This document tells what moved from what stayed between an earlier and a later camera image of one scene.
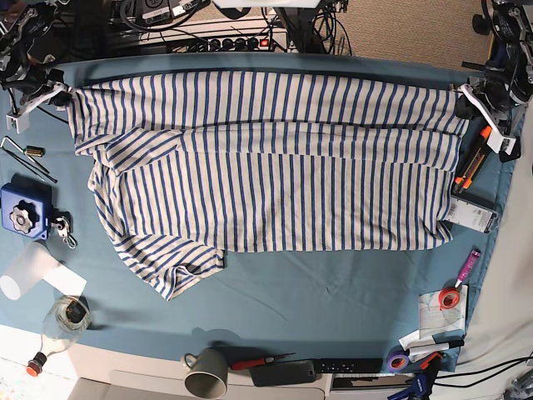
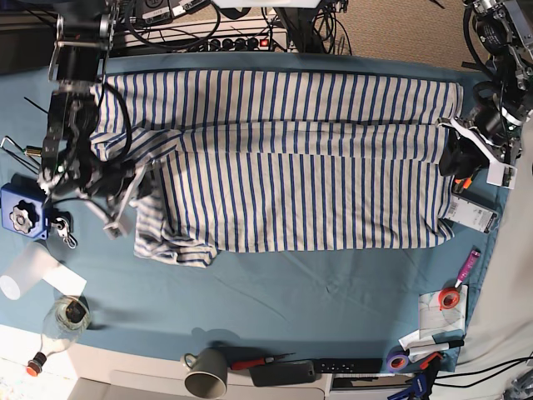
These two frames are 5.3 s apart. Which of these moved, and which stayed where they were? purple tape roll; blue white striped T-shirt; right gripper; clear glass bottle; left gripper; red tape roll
Moved: right gripper; left gripper
Stayed: purple tape roll; red tape roll; clear glass bottle; blue white striped T-shirt
